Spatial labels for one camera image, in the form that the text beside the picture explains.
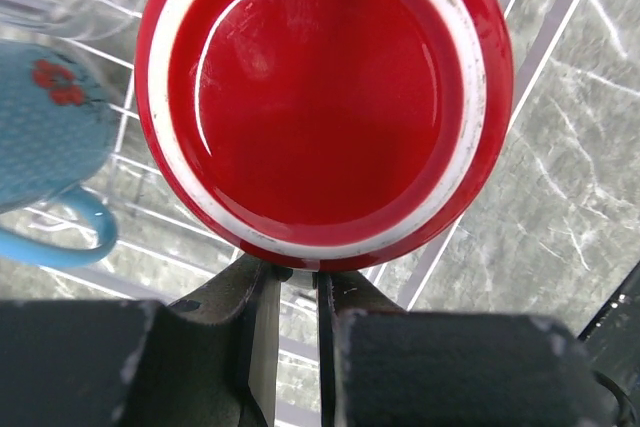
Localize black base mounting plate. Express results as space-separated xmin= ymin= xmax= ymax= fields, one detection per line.
xmin=579 ymin=264 xmax=640 ymax=407

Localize red mug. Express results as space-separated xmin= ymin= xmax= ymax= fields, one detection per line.
xmin=135 ymin=0 xmax=514 ymax=272

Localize light blue floral mug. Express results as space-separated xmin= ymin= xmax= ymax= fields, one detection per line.
xmin=1 ymin=40 xmax=119 ymax=269

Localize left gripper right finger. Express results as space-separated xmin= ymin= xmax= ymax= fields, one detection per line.
xmin=315 ymin=272 xmax=635 ymax=426

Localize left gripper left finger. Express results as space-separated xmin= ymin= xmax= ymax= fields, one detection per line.
xmin=1 ymin=259 xmax=279 ymax=426

